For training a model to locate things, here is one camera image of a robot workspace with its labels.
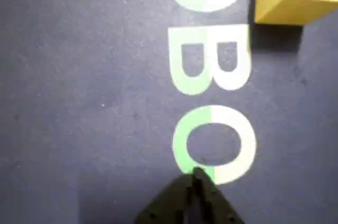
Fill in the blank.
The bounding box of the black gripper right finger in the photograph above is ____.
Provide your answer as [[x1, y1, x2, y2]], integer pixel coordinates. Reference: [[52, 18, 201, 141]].
[[191, 167, 247, 224]]

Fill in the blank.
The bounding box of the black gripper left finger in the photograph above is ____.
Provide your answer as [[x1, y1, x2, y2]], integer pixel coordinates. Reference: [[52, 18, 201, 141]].
[[133, 174, 195, 224]]

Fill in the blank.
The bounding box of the dark mat with printed letters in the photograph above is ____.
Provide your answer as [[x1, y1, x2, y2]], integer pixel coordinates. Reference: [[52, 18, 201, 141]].
[[0, 0, 338, 224]]

